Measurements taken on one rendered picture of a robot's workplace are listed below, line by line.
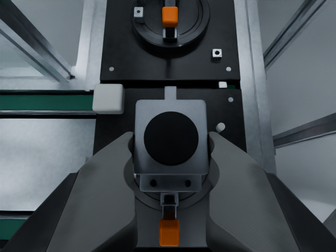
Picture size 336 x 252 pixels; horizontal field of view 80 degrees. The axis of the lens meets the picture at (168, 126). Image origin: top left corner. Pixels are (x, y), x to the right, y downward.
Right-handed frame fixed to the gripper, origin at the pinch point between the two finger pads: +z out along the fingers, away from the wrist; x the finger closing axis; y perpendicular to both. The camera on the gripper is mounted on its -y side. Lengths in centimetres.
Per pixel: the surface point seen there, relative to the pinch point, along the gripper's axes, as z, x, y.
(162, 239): 0.7, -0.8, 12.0
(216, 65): 24.3, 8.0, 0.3
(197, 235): 6.7, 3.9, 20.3
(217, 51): 25.1, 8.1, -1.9
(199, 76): 22.9, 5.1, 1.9
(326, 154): 23.2, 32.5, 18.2
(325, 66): 36, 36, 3
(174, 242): 0.6, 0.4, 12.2
